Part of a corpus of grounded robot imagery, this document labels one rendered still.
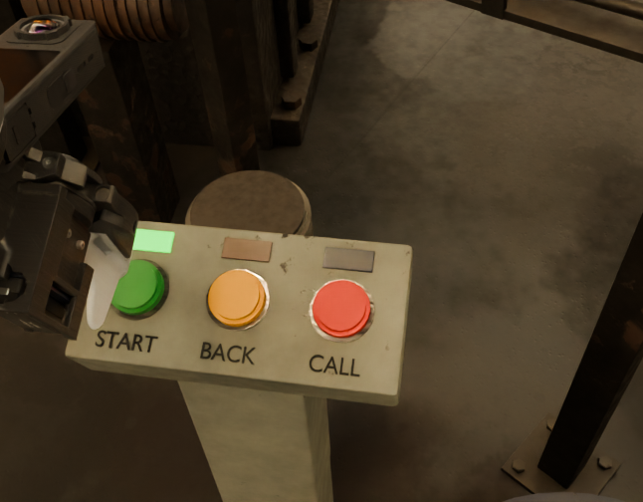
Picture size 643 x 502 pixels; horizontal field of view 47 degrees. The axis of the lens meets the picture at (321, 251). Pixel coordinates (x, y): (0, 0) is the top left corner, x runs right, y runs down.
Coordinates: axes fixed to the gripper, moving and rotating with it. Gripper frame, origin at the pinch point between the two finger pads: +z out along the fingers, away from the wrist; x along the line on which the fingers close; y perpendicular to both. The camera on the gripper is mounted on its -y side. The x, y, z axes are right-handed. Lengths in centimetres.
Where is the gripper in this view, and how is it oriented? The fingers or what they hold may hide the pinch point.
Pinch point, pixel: (107, 258)
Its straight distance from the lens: 49.8
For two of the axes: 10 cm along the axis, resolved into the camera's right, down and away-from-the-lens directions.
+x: 9.9, 0.9, -1.4
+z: 1.0, 3.5, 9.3
